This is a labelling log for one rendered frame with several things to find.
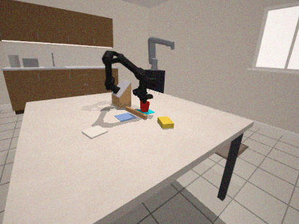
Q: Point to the tan wooden bar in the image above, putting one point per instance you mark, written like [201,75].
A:
[135,112]

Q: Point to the cream flat pad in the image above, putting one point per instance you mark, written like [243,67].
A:
[94,132]

